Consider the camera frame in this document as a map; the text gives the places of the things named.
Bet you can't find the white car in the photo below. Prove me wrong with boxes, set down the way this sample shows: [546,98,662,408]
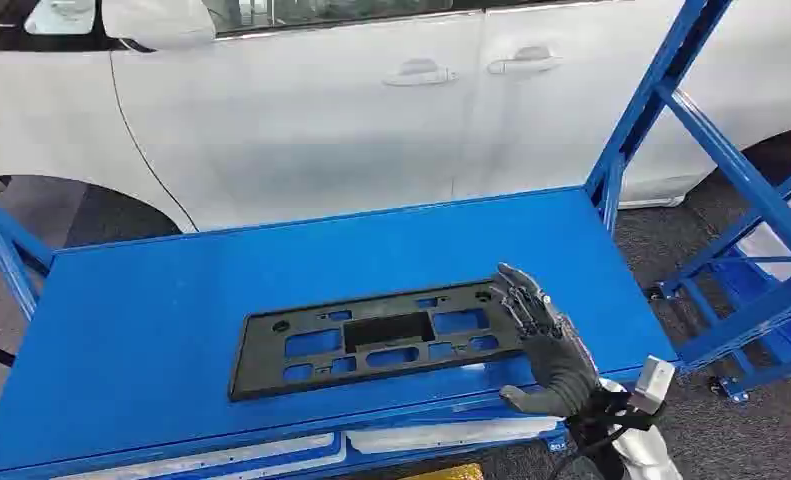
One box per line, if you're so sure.
[0,0,791,234]

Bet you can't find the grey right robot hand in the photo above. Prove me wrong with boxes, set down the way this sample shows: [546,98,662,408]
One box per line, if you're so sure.
[489,262,602,419]

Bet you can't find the white car side mirror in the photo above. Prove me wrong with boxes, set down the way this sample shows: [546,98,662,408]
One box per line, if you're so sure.
[101,0,217,52]

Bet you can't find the black plastic licence plate bracket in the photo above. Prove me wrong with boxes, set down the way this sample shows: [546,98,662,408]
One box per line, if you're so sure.
[227,278,535,403]

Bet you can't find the blue steel rack table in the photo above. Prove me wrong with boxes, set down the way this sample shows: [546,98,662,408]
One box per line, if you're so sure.
[0,185,681,480]

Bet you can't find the white car door handle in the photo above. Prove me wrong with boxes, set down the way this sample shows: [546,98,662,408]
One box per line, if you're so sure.
[381,58,460,88]
[486,45,563,76]

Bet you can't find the white label strip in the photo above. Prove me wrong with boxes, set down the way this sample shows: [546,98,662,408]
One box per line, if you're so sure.
[345,416,563,456]
[50,433,347,480]

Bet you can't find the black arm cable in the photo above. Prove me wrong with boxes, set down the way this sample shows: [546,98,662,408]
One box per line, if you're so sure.
[545,389,665,480]

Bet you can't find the black caster wheel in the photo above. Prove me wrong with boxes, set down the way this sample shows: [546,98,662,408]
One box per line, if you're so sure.
[708,375,749,405]

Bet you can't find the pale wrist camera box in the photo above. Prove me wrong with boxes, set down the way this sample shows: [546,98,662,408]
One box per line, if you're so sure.
[632,355,677,417]

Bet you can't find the blue steel frame rack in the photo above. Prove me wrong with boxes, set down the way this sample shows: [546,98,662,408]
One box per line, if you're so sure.
[583,0,791,405]

